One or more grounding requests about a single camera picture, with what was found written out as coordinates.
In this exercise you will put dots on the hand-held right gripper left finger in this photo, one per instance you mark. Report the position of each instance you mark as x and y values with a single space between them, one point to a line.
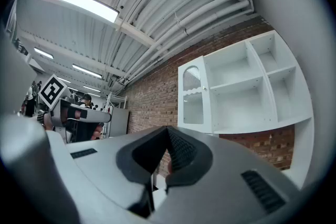
105 165

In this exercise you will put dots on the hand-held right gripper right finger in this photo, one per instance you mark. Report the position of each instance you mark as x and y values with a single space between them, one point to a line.
223 191

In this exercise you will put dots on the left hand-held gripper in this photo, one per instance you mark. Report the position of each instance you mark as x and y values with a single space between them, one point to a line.
53 91

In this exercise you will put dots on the white cabinet door with glass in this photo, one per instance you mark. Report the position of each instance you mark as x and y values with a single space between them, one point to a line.
193 107

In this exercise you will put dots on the person's left forearm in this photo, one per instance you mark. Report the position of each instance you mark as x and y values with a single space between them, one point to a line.
47 121

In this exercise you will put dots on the white open shelf cabinet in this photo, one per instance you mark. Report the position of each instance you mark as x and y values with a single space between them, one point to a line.
244 102

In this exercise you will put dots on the person's left hand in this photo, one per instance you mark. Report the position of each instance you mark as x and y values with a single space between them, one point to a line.
97 133

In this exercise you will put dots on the grey metal locker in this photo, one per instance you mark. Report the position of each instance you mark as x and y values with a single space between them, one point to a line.
119 119

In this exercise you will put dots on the white metal rack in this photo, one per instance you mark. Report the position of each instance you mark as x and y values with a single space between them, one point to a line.
116 99

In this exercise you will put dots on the long ceiling light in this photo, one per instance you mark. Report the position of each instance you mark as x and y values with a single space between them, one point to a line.
43 53
86 71
92 88

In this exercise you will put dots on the large rectangular ceiling light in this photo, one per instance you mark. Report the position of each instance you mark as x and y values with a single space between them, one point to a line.
88 5

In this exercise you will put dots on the bundle of white ceiling pipes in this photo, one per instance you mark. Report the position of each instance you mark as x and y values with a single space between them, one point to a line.
183 26

